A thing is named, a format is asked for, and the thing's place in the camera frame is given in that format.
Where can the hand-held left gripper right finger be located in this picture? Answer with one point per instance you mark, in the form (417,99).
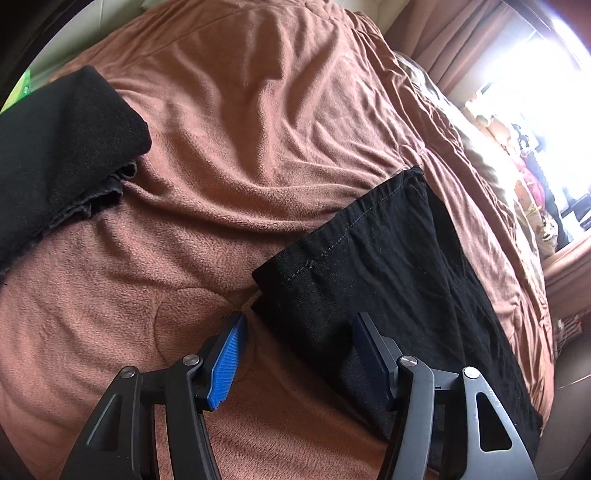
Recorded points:
(369,355)

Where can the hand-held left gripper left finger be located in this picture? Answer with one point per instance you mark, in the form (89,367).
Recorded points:
(226,360)

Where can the black pants pile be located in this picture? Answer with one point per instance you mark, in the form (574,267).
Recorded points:
(60,152)

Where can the beige duvet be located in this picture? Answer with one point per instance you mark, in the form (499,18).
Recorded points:
(485,152)

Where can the brown fleece blanket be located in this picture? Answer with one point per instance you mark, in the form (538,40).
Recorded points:
(258,115)

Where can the brown plush toy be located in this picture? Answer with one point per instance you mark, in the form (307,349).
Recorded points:
(489,122)

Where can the brown curtain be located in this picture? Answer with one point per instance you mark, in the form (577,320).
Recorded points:
(443,32)

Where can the green wipes packet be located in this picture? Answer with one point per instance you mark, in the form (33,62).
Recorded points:
(21,92)

